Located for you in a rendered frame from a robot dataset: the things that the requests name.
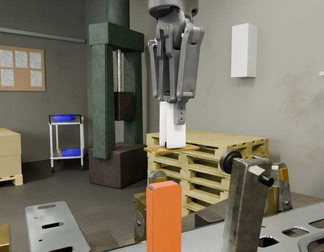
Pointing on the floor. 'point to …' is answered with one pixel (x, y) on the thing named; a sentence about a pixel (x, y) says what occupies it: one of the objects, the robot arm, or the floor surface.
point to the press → (117, 100)
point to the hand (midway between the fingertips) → (172, 124)
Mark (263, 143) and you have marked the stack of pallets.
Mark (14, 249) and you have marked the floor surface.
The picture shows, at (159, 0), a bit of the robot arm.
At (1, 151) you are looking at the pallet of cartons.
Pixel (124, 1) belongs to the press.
